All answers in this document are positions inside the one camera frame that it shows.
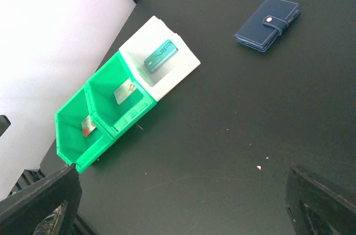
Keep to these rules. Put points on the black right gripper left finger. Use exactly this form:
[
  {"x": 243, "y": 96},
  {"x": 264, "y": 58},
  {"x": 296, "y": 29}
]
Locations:
[{"x": 48, "y": 206}]

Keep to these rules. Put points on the navy blue card holder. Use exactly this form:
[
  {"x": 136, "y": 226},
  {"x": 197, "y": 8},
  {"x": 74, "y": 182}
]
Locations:
[{"x": 267, "y": 23}]

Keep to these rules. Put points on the green middle storage bin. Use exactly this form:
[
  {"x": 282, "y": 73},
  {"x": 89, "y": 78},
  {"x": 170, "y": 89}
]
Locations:
[{"x": 104, "y": 110}]

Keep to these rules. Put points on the white red card in bin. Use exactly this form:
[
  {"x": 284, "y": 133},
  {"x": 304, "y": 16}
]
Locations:
[{"x": 88, "y": 126}]

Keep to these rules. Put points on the white storage bin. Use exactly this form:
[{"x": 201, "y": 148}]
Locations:
[{"x": 144, "y": 42}]

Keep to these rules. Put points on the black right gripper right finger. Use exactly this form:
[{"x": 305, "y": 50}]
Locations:
[{"x": 316, "y": 205}]

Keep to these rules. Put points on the teal VIP card in bin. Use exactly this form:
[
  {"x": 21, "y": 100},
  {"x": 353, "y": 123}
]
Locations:
[{"x": 160, "y": 56}]

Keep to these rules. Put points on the green end storage bin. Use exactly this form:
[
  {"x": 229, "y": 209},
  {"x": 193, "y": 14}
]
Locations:
[{"x": 72, "y": 146}]

